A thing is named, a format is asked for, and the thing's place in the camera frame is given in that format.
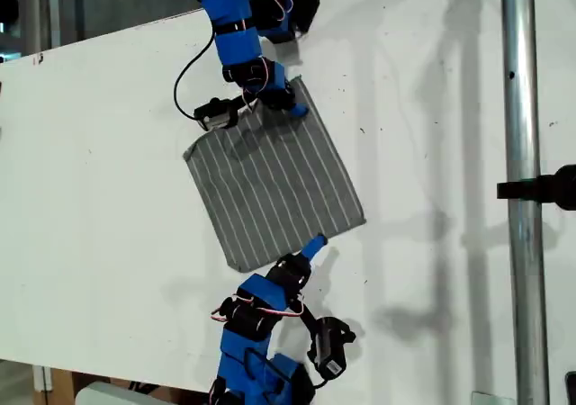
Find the black clamp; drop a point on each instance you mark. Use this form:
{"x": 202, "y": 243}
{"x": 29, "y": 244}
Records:
{"x": 544, "y": 189}

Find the grey white-striped towel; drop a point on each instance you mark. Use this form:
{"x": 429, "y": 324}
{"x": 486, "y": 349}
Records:
{"x": 270, "y": 189}

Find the white bracket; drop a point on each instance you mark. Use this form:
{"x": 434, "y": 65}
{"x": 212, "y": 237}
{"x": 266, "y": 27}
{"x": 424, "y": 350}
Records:
{"x": 42, "y": 379}

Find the wooden table leg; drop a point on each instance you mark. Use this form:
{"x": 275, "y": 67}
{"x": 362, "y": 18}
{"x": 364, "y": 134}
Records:
{"x": 63, "y": 389}

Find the white box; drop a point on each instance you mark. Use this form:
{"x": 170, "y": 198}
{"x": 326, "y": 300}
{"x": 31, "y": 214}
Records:
{"x": 108, "y": 393}

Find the steel post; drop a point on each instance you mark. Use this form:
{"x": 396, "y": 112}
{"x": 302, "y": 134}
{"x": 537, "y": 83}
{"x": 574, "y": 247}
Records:
{"x": 522, "y": 265}

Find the black object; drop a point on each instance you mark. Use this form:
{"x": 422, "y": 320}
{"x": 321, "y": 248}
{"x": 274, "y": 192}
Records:
{"x": 571, "y": 389}

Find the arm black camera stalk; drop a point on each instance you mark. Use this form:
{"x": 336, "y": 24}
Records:
{"x": 243, "y": 102}
{"x": 309, "y": 319}

